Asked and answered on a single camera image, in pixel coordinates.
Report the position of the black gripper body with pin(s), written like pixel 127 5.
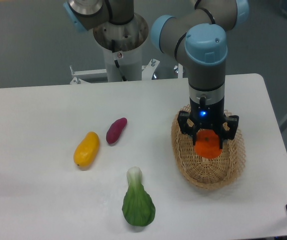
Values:
pixel 207 111

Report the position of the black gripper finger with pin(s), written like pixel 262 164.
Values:
pixel 182 119
pixel 228 129

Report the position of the orange fruit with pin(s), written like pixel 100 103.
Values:
pixel 207 144

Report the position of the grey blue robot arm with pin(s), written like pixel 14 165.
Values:
pixel 196 41

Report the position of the woven wicker basket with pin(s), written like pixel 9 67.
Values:
pixel 204 173

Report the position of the purple sweet potato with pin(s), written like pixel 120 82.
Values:
pixel 115 130

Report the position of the green bok choy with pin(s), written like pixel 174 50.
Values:
pixel 138 208

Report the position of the yellow mango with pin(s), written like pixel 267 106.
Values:
pixel 87 150

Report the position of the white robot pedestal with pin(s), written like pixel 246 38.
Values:
pixel 122 52

